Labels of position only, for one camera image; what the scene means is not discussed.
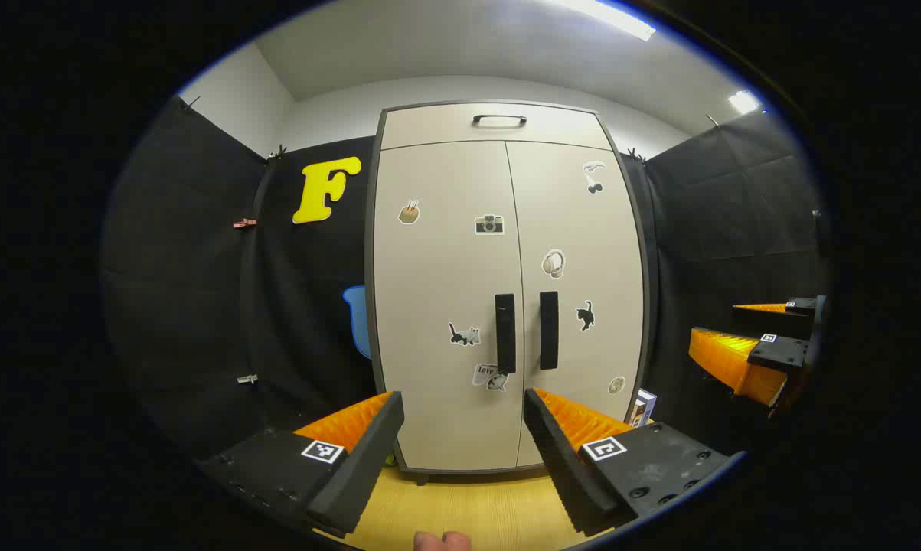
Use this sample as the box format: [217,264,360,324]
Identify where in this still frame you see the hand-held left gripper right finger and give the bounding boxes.
[523,387,746,536]

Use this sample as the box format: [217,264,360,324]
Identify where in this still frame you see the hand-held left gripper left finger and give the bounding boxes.
[196,391,405,536]

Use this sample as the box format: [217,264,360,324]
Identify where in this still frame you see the black door handle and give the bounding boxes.
[495,293,517,375]
[539,291,560,371]

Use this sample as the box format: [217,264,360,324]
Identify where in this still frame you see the beige double-door shoe cabinet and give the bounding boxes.
[364,99,658,487]

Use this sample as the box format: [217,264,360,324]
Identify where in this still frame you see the beige cabinet door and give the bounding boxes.
[505,140,648,468]
[374,140,524,474]

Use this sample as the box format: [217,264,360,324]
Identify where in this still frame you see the beige cabinet drawer front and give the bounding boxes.
[380,103,614,151]

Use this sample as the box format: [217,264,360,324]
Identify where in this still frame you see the black backdrop cloth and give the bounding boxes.
[100,96,828,460]

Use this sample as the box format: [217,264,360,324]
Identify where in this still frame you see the long ceiling light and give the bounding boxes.
[544,0,658,42]

